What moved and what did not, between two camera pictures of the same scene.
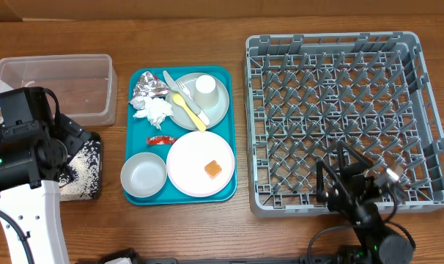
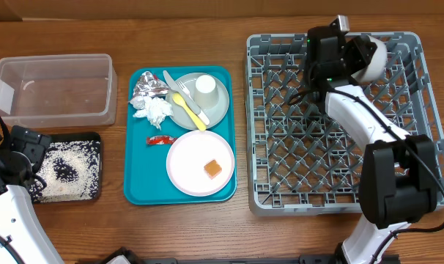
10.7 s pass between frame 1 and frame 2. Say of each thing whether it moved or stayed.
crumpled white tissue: stayed
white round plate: stayed
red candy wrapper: stayed
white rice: stayed
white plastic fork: stayed
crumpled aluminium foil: stayed
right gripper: moved
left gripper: moved
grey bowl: moved
